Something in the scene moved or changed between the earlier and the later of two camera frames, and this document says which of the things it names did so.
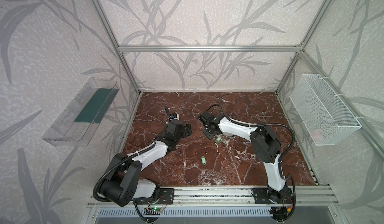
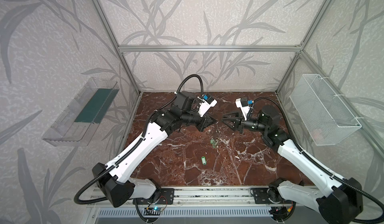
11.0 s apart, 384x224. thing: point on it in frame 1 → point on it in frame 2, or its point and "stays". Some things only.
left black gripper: [184, 128] → [201, 121]
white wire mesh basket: [326, 120] stays
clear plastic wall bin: [81, 120] stays
